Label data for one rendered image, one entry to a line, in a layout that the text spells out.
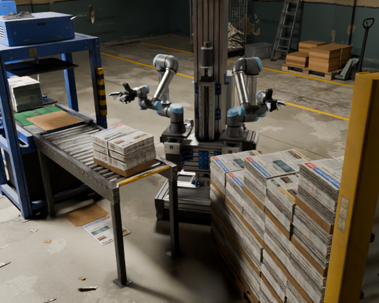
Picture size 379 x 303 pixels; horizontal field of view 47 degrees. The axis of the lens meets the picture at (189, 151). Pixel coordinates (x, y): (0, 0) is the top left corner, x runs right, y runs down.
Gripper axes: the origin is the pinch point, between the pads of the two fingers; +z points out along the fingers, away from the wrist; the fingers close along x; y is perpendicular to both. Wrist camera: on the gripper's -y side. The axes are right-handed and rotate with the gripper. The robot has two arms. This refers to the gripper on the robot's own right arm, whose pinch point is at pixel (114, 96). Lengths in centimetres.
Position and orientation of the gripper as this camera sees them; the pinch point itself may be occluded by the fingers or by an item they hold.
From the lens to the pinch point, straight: 335.7
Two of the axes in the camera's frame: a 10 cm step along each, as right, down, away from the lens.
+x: -7.7, -3.7, 5.3
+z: -6.3, 3.2, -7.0
